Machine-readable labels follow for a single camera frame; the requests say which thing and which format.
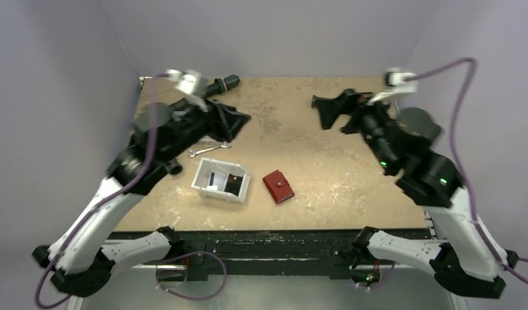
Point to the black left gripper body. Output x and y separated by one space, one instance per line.
192 129

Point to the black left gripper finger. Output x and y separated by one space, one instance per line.
229 131
230 116

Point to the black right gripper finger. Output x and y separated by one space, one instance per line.
347 99
329 112

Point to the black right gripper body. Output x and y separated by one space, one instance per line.
350 112

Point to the white plastic card box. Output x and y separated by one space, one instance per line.
208 165

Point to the red leather card holder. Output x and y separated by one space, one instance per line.
278 187

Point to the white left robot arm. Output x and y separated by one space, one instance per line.
80 263

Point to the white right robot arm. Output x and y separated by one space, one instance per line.
461 261

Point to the silver open-end wrench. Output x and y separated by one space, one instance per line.
193 153

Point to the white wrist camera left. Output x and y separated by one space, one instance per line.
192 84

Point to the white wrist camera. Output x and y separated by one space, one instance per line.
398 83
192 84

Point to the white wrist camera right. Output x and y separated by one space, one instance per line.
398 83

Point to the aluminium frame rail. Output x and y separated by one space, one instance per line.
430 226

